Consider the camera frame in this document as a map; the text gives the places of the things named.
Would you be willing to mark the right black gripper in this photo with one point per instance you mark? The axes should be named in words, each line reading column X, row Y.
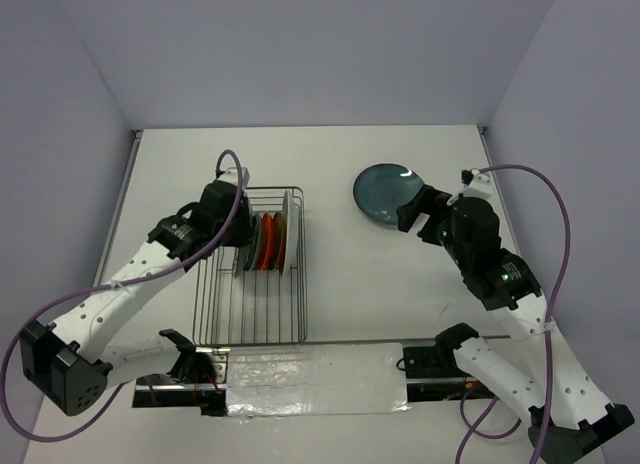
column 425, row 202

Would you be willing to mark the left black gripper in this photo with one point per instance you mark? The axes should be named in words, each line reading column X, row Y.
column 243, row 238

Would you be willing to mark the blue floral white plate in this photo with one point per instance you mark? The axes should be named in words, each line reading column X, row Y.
column 240, row 260

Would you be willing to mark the dark teal glazed plate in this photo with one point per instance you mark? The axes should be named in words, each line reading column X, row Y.
column 380, row 189

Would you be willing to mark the orange small plate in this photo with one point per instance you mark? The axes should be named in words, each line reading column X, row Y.
column 269, row 231

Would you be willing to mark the yellow patterned small plate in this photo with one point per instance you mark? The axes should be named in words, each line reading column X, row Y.
column 279, row 223

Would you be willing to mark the red and teal floral plate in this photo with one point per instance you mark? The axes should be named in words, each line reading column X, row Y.
column 290, row 212

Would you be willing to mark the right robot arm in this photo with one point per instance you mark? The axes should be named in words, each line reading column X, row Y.
column 567, row 415

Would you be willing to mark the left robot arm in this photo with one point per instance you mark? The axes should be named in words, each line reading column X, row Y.
column 73, row 360

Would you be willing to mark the blue patterned small plate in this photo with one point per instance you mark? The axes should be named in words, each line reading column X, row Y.
column 256, row 242

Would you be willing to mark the silver foil tape sheet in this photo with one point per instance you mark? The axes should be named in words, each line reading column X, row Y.
column 328, row 379

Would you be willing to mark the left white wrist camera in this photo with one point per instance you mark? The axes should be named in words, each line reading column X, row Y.
column 239, row 178

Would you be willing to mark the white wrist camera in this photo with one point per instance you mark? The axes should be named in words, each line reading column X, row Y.
column 239, row 178
column 475, row 185

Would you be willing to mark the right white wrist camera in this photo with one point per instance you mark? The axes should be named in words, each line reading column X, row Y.
column 475, row 185

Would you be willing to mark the metal wire dish rack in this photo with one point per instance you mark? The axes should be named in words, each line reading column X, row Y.
column 260, row 307

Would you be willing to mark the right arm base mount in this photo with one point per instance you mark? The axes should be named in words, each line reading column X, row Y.
column 431, row 375

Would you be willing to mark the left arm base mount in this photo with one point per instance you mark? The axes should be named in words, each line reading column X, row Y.
column 198, row 379

